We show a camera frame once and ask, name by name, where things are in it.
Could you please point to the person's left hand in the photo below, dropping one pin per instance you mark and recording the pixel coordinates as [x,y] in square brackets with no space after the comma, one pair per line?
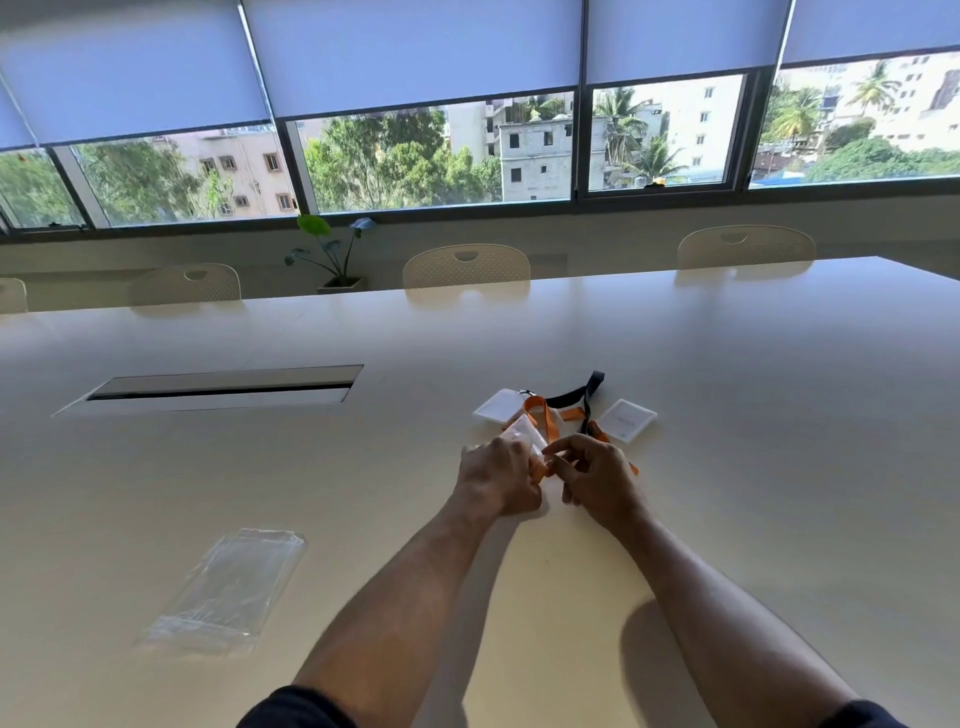
[491,472]

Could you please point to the person's right hand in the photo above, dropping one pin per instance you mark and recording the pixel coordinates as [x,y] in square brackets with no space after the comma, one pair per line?
[604,484]

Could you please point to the person's right fingers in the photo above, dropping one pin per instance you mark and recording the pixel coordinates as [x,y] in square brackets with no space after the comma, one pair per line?
[570,454]

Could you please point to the person's left fingers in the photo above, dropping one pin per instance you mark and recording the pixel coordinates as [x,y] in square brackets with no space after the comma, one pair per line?
[531,472]

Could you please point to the clear plastic badge holder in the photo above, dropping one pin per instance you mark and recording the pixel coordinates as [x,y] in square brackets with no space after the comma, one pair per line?
[525,435]

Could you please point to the person's right forearm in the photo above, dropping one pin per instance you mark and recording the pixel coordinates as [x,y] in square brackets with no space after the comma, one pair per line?
[720,622]

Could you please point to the person's left forearm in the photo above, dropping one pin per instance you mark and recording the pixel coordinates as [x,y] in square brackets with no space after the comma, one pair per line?
[405,600]

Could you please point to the white card holder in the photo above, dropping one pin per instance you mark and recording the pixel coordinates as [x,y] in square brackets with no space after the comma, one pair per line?
[499,407]
[628,420]

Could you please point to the cream perforated chair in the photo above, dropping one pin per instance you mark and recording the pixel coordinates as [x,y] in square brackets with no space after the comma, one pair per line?
[746,251]
[184,289]
[11,296]
[465,271]

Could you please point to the clear plastic bag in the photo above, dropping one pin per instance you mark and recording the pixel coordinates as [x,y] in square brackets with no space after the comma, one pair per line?
[225,589]

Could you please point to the green leafy plant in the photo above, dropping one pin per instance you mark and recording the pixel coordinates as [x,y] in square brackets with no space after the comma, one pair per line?
[315,225]

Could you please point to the dark left sleeve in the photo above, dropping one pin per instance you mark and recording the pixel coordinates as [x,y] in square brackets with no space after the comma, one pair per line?
[300,711]

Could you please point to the dark sleeve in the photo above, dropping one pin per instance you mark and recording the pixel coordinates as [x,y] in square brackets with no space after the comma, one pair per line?
[862,716]
[300,711]

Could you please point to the dark right sleeve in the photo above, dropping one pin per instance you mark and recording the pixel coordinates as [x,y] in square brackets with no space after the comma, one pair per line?
[862,716]

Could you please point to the blue roller blind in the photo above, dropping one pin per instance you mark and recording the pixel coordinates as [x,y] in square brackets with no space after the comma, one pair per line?
[127,67]
[420,52]
[682,37]
[877,26]

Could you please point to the dark window frame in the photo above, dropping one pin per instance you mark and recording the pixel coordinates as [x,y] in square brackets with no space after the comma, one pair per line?
[581,142]

